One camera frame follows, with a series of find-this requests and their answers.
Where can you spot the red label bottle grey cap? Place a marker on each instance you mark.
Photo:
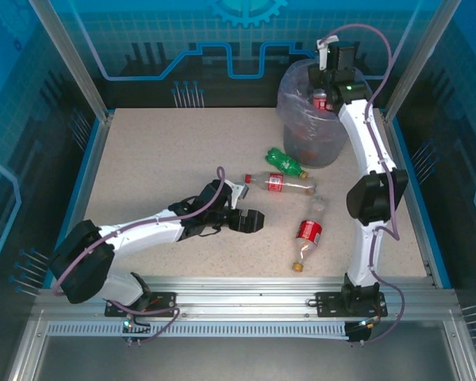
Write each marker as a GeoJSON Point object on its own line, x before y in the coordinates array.
{"type": "Point", "coordinates": [321, 102]}

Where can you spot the clear bottle red cap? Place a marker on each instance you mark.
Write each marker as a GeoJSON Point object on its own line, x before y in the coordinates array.
{"type": "Point", "coordinates": [289, 184]}

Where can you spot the red label bottle yellow cap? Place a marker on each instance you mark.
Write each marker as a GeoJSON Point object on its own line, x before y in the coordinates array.
{"type": "Point", "coordinates": [308, 234]}

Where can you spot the clear cola bottle red label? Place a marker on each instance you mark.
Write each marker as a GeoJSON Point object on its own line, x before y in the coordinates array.
{"type": "Point", "coordinates": [309, 155]}

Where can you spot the green plastic bottle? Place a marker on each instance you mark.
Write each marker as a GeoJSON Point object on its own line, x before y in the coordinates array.
{"type": "Point", "coordinates": [281, 158]}

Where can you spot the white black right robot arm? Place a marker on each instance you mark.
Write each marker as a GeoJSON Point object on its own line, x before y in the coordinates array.
{"type": "Point", "coordinates": [365, 135]}

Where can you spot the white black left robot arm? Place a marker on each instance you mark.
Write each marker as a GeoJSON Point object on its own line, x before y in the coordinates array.
{"type": "Point", "coordinates": [143, 236]}

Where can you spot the clear bin with plastic bag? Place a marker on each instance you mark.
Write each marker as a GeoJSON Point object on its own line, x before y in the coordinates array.
{"type": "Point", "coordinates": [297, 115]}

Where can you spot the blue table edge trim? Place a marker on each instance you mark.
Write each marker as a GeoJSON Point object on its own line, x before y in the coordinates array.
{"type": "Point", "coordinates": [79, 190]}

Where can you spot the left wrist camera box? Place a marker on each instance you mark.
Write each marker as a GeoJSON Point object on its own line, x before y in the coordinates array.
{"type": "Point", "coordinates": [242, 190]}

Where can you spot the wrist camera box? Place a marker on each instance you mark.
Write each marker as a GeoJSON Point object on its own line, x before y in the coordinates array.
{"type": "Point", "coordinates": [242, 190]}
{"type": "Point", "coordinates": [324, 55]}

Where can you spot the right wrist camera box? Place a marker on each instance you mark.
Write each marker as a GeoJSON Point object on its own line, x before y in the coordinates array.
{"type": "Point", "coordinates": [324, 55]}

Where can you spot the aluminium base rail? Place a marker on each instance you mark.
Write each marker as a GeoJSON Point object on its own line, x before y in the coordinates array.
{"type": "Point", "coordinates": [242, 291]}

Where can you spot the aluminium frame post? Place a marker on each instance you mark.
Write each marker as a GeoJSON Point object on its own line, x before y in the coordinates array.
{"type": "Point", "coordinates": [420, 59]}
{"type": "Point", "coordinates": [75, 67]}

